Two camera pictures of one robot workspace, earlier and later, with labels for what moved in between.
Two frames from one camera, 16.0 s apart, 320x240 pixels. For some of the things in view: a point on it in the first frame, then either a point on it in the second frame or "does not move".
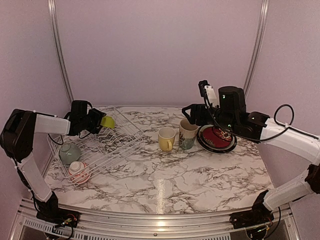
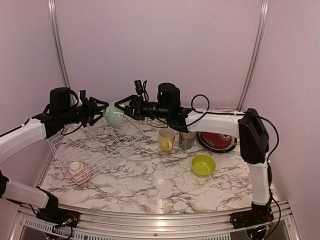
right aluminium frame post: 258,46 does not move
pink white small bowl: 79,172 does not move
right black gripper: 198,112 to 135,103
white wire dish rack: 74,158 does not move
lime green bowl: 108,121 to 203,165
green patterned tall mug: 187,133 does not move
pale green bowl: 68,153 to 113,116
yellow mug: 166,138 does not move
